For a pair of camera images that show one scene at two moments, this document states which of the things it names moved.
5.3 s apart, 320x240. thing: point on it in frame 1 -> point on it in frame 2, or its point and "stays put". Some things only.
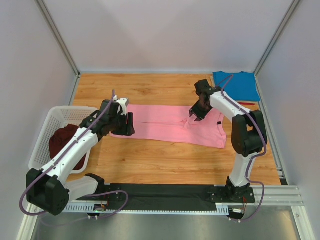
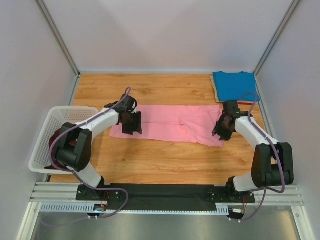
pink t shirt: [172, 125] stays put
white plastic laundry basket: [59, 117] stays put
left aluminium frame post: [60, 42] stays put
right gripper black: [198, 110] -> [225, 125]
